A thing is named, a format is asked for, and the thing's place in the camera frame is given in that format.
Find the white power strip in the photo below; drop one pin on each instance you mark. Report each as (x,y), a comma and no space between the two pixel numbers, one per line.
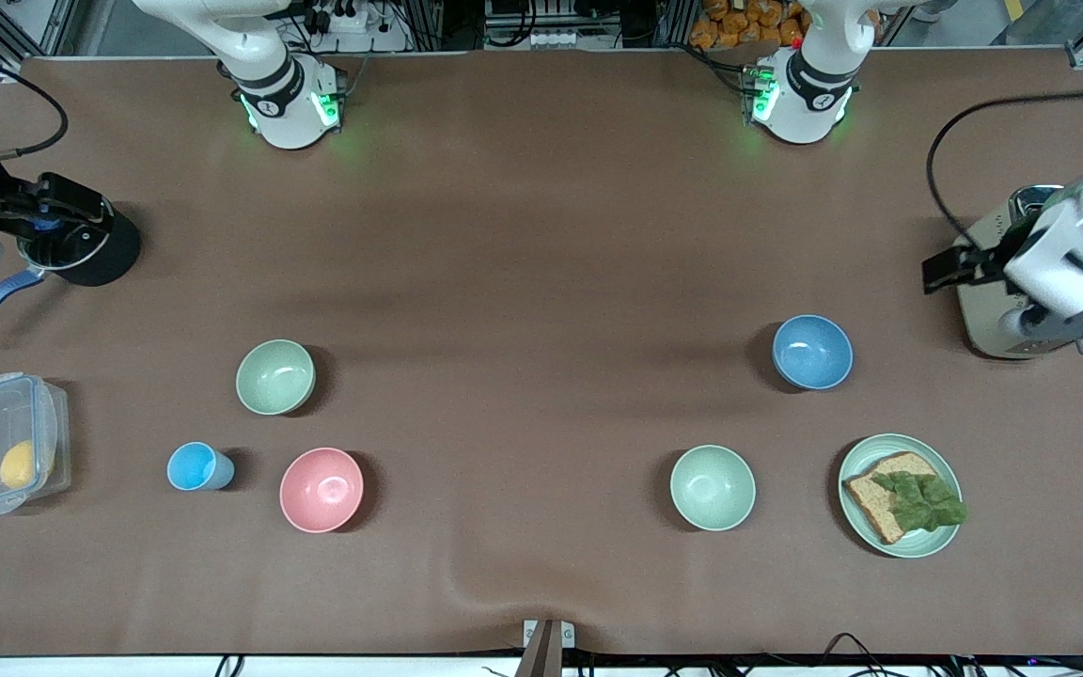
(344,19)

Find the pale green plate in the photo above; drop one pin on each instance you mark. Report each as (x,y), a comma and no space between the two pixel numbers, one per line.
(856,527)

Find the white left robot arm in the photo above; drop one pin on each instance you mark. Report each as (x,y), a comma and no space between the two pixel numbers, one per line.
(809,103)

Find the pink bowl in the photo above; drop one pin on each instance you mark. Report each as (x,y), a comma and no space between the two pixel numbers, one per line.
(321,490)

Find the blue bowl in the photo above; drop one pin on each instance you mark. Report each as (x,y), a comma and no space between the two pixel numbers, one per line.
(812,352)

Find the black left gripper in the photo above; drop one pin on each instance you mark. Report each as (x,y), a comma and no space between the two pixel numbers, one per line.
(986,259)

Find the glass lid with blue knob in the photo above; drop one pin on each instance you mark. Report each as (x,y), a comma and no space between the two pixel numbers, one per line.
(67,256)

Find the yellow lemon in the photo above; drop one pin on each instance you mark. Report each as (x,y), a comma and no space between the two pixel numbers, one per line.
(18,465)

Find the brown tablecloth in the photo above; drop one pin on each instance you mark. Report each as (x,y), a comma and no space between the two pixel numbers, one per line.
(541,235)

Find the grey metal table clamp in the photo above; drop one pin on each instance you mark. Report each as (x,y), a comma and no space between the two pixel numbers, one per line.
(548,644)

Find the light blue cup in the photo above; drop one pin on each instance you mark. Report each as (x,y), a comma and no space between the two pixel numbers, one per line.
(194,466)

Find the orange snack bags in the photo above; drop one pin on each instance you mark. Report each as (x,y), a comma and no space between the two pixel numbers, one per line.
(744,23)

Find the green lettuce leaf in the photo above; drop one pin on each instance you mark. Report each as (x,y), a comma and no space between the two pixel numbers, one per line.
(922,500)

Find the white multi-socket strip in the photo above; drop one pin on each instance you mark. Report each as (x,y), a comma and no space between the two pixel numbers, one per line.
(553,39)

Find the pale green bowl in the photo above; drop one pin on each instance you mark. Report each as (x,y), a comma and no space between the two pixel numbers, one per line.
(275,376)
(713,487)

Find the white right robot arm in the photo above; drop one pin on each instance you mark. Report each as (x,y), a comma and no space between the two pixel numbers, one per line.
(288,103)

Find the silver toaster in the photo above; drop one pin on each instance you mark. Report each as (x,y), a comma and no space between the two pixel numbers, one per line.
(983,320)

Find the brown bread slice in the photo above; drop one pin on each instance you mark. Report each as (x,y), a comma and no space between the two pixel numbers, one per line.
(875,498)

